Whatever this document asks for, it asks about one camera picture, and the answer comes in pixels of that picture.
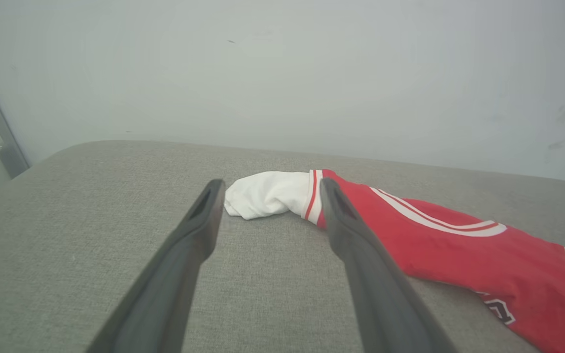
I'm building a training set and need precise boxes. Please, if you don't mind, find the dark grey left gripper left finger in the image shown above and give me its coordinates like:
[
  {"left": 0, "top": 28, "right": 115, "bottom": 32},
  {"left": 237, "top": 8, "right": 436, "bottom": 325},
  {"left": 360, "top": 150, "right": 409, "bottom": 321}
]
[{"left": 86, "top": 179, "right": 226, "bottom": 353}]

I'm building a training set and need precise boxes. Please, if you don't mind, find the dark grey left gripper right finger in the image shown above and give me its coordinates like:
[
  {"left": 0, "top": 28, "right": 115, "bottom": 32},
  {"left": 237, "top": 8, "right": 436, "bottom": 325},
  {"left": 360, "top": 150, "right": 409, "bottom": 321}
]
[{"left": 320, "top": 177, "right": 458, "bottom": 353}]

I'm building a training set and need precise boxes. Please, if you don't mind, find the red and white basketball jersey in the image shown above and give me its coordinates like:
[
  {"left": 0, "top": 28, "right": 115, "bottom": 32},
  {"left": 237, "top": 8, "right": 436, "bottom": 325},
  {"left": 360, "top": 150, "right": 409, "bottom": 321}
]
[{"left": 224, "top": 169, "right": 565, "bottom": 353}]

